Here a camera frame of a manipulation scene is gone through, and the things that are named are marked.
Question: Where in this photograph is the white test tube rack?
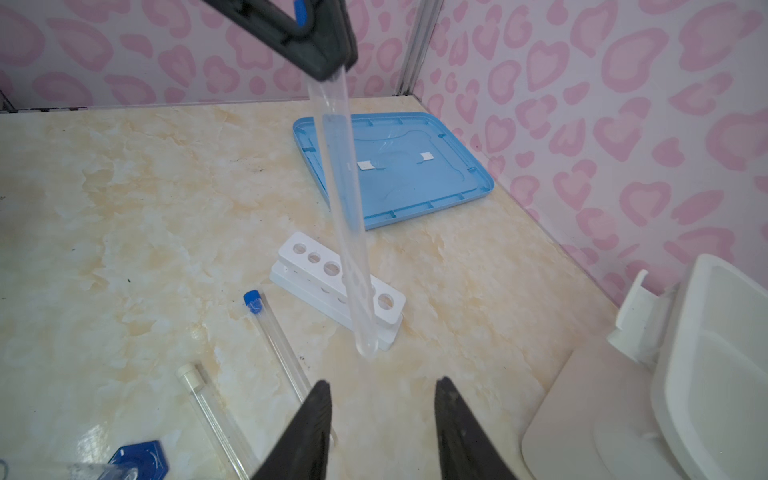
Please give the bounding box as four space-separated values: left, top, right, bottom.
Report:
270 232 406 351

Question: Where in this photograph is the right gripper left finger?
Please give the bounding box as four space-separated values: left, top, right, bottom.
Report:
251 380 332 480

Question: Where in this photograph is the white-capped test tube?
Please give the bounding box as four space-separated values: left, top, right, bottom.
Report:
175 363 259 479

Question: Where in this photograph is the white plastic storage bin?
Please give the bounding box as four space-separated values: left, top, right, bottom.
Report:
521 254 767 479

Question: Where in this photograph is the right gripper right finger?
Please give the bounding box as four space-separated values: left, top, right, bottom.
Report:
434 377 516 480

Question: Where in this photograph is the blue plastic bin lid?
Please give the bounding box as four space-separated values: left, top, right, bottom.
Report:
292 111 496 232

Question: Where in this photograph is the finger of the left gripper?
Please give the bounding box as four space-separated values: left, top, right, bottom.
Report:
207 0 358 82

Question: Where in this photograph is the blue-based small cylinder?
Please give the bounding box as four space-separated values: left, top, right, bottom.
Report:
65 440 170 480

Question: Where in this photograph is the blue-capped test tube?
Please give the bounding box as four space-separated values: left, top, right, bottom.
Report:
242 289 337 448
307 67 378 359

